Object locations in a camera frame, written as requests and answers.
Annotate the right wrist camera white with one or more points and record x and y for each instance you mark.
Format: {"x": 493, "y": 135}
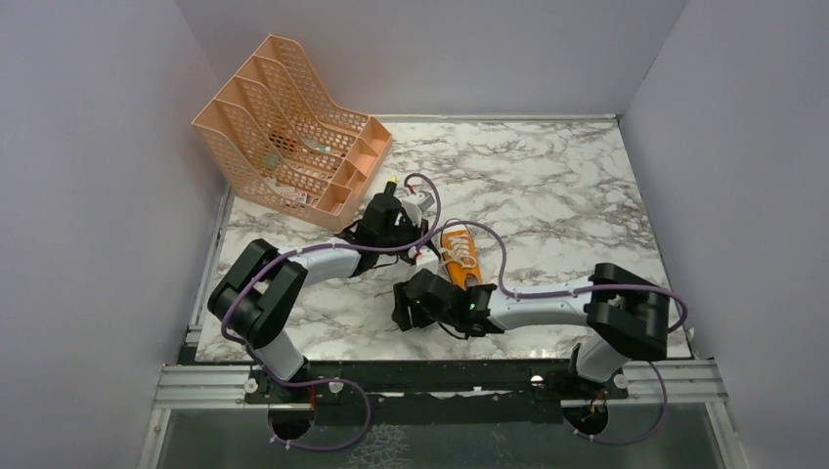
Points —
{"x": 425, "y": 259}

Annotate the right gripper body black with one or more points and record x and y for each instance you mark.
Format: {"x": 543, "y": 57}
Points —
{"x": 422, "y": 317}

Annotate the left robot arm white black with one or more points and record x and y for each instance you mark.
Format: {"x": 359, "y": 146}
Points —
{"x": 255, "y": 297}

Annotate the black marker yellow tip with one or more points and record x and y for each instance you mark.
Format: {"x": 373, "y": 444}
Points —
{"x": 391, "y": 186}

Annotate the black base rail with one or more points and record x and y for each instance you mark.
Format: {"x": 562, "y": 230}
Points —
{"x": 353, "y": 393}

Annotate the peach plastic file organizer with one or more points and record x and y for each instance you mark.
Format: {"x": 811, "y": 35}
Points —
{"x": 282, "y": 142}

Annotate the white shoelace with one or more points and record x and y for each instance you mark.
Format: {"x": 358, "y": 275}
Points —
{"x": 456, "y": 249}

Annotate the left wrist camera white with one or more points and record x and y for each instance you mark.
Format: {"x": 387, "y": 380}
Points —
{"x": 416, "y": 204}

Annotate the orange canvas sneaker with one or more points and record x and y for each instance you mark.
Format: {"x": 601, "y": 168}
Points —
{"x": 460, "y": 255}

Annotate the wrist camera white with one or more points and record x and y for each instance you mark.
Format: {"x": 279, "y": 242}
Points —
{"x": 416, "y": 204}
{"x": 425, "y": 259}

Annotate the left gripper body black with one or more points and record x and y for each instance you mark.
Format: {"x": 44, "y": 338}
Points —
{"x": 404, "y": 234}

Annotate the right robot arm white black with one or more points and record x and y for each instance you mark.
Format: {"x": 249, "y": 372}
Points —
{"x": 628, "y": 315}

